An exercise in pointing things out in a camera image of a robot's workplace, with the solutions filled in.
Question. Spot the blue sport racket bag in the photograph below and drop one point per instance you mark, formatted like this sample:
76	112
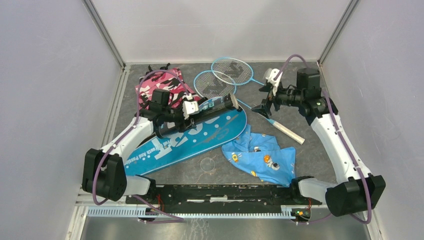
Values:
155	153

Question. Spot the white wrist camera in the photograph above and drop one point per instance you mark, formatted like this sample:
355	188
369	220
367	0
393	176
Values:
273	77
189	106

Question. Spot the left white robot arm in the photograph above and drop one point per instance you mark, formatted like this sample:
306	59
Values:
104	173

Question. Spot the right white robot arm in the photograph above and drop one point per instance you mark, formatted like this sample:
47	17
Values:
357	189

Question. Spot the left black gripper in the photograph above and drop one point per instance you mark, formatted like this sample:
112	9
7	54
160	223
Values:
181	126

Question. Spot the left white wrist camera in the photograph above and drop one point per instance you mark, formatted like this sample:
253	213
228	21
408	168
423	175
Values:
189	106

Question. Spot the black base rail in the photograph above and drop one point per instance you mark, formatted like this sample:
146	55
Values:
224	201

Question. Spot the rear blue badminton racket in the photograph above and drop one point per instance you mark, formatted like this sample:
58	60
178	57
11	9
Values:
233	71

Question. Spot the blue astronaut print cloth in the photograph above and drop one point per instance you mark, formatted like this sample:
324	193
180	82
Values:
260	155

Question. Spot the front blue badminton racket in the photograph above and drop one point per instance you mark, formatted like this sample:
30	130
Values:
206	84

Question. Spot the black shuttlecock tube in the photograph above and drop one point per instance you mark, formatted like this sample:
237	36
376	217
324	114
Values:
209	109

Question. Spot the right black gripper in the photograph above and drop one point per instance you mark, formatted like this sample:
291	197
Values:
263	109

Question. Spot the blue badminton racket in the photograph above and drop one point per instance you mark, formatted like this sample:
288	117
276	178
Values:
233	71
206	84

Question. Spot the clear plastic tube lid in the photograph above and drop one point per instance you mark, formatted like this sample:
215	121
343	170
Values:
207	164

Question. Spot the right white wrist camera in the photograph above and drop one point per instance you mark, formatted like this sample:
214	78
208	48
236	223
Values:
273	77

